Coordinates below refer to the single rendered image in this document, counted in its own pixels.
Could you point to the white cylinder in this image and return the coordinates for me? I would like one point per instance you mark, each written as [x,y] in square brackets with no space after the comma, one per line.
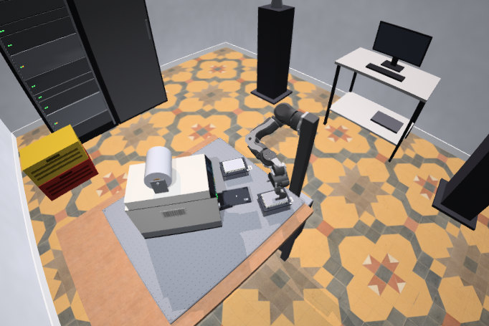
[158,165]

